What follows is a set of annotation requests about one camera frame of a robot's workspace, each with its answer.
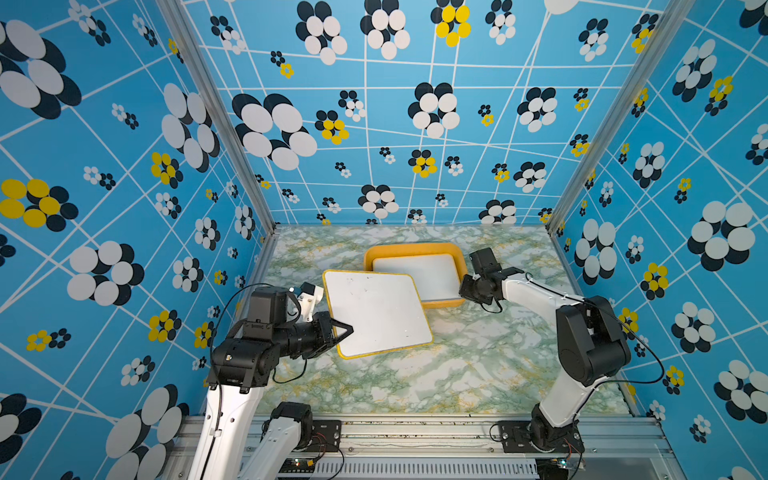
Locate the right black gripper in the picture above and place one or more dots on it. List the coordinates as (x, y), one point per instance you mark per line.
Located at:
(463, 290)

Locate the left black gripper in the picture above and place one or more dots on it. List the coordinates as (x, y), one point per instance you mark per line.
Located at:
(324, 323)

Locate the yellow framed whiteboard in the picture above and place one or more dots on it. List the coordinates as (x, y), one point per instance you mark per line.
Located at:
(435, 276)
(383, 309)

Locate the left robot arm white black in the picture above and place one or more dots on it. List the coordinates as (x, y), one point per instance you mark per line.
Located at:
(241, 367)

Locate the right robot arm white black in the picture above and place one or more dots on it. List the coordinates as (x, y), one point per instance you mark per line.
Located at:
(591, 347)

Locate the yellow plastic storage box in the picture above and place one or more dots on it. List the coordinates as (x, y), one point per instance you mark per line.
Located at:
(413, 249)

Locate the left controller circuit board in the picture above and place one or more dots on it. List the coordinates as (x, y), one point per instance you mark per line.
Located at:
(297, 466)

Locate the controller circuit board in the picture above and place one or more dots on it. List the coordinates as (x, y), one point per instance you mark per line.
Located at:
(297, 466)
(552, 469)

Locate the right controller circuit board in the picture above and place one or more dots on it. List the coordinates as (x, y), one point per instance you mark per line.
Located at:
(552, 469)

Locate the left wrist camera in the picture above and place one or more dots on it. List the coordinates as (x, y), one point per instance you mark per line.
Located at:
(270, 304)

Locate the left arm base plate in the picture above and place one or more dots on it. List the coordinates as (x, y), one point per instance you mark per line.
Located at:
(313, 436)

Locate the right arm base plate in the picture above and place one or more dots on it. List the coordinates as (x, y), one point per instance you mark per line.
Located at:
(517, 437)

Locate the right aluminium frame post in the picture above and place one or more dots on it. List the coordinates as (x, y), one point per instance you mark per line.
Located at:
(670, 22)

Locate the aluminium frame post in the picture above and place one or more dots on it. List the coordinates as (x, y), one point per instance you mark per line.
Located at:
(181, 30)
(670, 22)

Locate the left aluminium frame post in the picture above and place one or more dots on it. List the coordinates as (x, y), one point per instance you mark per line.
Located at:
(181, 30)

